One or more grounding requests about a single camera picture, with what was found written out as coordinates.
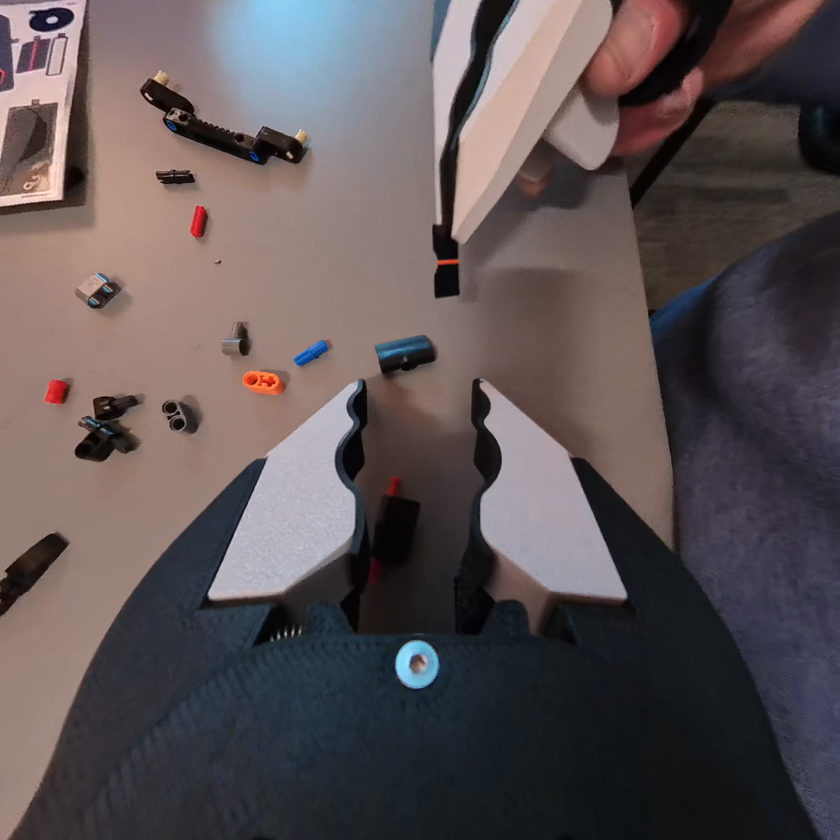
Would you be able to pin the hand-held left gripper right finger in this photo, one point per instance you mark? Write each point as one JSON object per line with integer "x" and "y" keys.
{"x": 551, "y": 525}

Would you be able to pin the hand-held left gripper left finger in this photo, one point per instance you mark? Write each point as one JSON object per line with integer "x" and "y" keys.
{"x": 289, "y": 525}

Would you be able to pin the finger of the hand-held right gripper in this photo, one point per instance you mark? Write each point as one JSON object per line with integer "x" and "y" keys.
{"x": 531, "y": 85}
{"x": 453, "y": 65}

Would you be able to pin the black lego piece red axle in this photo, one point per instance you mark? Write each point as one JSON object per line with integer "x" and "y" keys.
{"x": 397, "y": 525}

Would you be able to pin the black lego piece orange band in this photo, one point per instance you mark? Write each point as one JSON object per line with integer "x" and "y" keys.
{"x": 446, "y": 269}

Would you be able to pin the small grey lego elbow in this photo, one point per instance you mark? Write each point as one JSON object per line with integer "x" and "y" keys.
{"x": 235, "y": 341}

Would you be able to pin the orange lego beam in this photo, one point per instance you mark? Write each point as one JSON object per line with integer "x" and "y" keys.
{"x": 264, "y": 382}

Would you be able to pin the dark grey double lego connector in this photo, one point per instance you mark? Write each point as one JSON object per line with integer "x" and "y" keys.
{"x": 180, "y": 417}

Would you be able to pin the blue lego pin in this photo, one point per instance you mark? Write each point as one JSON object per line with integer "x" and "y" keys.
{"x": 310, "y": 353}

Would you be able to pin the large black lego connector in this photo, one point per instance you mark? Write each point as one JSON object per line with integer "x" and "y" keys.
{"x": 102, "y": 441}

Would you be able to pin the dark lego tube connector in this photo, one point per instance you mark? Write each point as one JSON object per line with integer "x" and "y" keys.
{"x": 403, "y": 353}

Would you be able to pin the small black lego connector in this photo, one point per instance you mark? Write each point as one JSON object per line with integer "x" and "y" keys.
{"x": 111, "y": 407}

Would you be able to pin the black lego rack assembly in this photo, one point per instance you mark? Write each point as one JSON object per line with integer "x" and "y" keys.
{"x": 223, "y": 128}

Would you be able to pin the long black lego piece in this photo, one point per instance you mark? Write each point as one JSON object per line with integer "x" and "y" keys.
{"x": 33, "y": 564}

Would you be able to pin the red lego bush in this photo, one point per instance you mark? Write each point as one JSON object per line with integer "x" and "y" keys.
{"x": 56, "y": 392}

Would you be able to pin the red lego axle connector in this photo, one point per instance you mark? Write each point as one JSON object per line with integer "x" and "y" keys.
{"x": 198, "y": 221}

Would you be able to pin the small black lego pin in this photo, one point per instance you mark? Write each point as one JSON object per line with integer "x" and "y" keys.
{"x": 174, "y": 176}

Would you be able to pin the grey lego piece blue pins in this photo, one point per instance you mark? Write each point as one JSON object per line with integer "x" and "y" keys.
{"x": 97, "y": 290}

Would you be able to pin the lego sticker sheet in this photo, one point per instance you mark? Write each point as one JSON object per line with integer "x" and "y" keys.
{"x": 33, "y": 98}

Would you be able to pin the person's right hand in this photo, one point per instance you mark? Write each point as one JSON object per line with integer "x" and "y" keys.
{"x": 630, "y": 46}

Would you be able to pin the person's blue trouser leg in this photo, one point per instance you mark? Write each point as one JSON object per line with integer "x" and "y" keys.
{"x": 761, "y": 492}

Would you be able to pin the dark round object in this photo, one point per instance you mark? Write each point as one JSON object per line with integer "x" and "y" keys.
{"x": 820, "y": 138}

